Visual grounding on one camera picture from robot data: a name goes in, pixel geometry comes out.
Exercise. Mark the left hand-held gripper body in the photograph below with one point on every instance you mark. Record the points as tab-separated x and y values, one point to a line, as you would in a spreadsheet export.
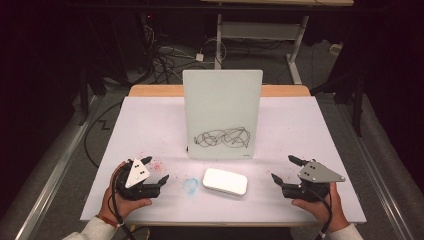
138	174

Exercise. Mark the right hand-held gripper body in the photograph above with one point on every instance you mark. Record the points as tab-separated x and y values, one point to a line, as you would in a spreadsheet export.
316	173

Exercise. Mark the white eraser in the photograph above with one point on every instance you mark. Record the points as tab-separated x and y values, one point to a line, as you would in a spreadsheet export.
225	181

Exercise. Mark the white drawing board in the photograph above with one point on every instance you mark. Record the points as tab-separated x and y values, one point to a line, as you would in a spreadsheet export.
221	106

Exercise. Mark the person's right hand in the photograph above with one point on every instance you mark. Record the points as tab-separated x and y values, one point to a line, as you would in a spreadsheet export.
328	210

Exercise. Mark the person's left hand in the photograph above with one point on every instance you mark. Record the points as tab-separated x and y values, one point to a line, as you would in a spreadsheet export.
111	203

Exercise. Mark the wooden table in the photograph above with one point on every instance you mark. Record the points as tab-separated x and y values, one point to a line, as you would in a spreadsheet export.
153	90

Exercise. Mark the black stand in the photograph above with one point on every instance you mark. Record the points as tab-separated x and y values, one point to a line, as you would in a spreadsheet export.
357	106
83	100

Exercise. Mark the white power adapter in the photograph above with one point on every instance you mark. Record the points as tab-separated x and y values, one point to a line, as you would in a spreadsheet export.
199	57

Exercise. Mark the aluminium rail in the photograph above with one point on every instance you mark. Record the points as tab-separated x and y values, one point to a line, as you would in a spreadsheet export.
376	173
56	173

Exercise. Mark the white metal desk frame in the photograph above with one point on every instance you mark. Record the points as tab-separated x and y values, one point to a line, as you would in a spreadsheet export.
260	30

